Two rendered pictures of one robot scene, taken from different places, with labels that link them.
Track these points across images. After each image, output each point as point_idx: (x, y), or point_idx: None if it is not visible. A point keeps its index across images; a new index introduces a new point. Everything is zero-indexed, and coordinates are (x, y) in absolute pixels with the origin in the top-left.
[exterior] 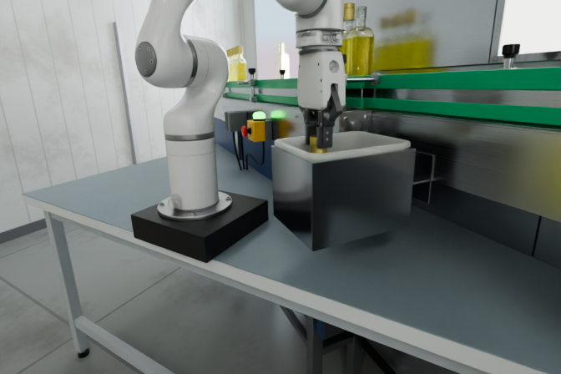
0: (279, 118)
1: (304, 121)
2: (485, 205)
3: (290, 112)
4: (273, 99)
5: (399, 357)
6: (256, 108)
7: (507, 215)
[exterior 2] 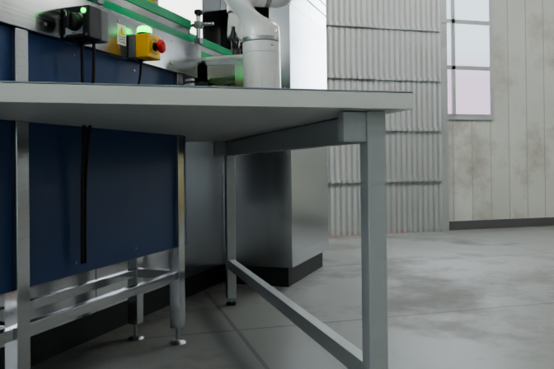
0: None
1: (238, 46)
2: None
3: (165, 35)
4: (129, 15)
5: (124, 281)
6: (110, 16)
7: None
